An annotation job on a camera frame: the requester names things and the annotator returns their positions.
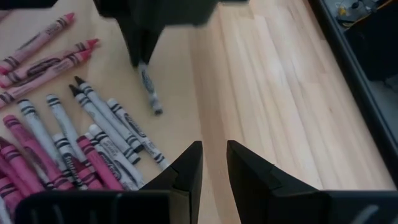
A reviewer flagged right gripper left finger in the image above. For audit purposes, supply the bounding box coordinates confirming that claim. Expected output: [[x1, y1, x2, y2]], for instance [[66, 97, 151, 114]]
[[141, 141, 203, 224]]

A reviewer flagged magenta crayon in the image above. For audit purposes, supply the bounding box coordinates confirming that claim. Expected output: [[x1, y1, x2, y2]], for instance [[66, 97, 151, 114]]
[[76, 135, 125, 191], [2, 114, 75, 191], [0, 136, 45, 195], [0, 173, 25, 215]]

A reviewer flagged light pink crayon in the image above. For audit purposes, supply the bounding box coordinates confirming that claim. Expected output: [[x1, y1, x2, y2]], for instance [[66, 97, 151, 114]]
[[0, 12, 75, 74], [0, 38, 100, 89], [0, 49, 93, 109]]

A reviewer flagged black-tipped white-wrapped crayon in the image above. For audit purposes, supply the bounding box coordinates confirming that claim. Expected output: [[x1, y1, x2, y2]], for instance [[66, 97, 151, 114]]
[[68, 84, 142, 166], [73, 75, 144, 154]]

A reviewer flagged black aluminium table frame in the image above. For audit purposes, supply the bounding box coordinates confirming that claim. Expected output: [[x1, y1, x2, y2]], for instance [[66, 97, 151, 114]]
[[307, 0, 398, 187]]

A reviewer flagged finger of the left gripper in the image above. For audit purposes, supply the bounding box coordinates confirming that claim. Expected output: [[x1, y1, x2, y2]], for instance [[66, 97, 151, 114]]
[[116, 17, 142, 68], [141, 27, 162, 68]]

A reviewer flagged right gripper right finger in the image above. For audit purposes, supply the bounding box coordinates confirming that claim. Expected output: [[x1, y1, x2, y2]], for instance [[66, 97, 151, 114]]
[[226, 140, 327, 224]]

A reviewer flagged grey-wrapped crayon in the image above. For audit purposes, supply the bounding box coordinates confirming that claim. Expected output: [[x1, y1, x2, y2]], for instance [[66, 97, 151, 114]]
[[137, 61, 164, 116]]

